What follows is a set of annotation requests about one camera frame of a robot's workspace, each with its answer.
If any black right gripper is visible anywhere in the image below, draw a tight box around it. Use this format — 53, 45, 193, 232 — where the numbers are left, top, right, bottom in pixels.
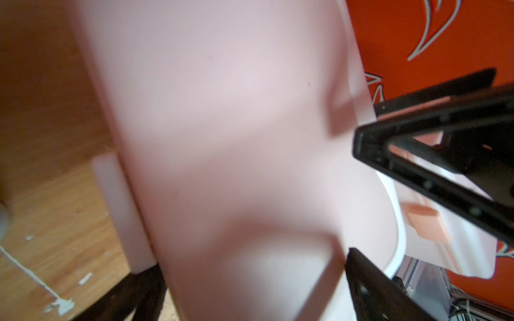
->
353, 68, 513, 244

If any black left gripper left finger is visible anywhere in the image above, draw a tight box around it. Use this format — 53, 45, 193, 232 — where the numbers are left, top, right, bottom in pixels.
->
74, 265, 167, 321

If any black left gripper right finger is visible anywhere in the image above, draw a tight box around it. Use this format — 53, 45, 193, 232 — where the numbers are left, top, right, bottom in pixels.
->
345, 247, 434, 321

